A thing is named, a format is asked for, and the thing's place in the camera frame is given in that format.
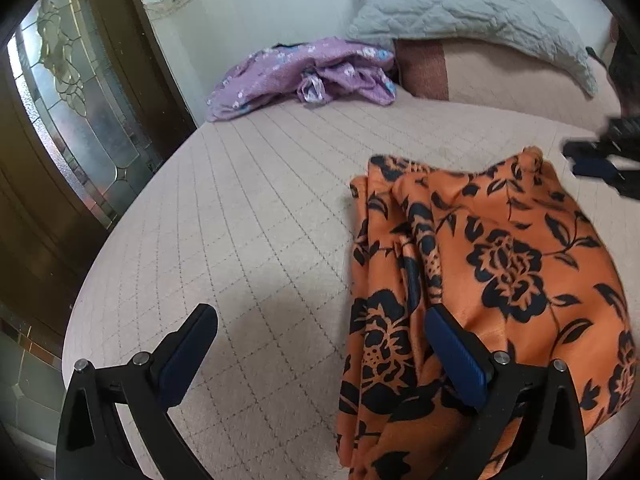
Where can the black cloth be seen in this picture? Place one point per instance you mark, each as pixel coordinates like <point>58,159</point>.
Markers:
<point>627,70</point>

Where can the beige quilted mattress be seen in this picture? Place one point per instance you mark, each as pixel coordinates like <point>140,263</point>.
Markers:
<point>250,210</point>

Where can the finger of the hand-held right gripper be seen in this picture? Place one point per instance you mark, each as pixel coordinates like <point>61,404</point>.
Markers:
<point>600,169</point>
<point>585,149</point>

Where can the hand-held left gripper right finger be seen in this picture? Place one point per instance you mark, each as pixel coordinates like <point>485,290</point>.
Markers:
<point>457,355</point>

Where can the orange black floral blouse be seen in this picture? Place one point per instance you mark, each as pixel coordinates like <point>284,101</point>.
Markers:
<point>510,260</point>

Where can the purple floral garment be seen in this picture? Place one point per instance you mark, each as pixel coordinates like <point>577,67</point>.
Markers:
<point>270,80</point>

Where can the beige brown bolster cushion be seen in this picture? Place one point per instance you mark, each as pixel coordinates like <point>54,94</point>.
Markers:
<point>500,75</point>

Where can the grey quilted pillow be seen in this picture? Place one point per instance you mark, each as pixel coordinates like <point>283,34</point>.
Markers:
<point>465,10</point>

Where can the wooden door with stained glass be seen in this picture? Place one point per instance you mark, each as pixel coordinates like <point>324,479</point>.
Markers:
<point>20,200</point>

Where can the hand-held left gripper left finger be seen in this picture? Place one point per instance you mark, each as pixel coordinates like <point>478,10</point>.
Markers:
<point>185,355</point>

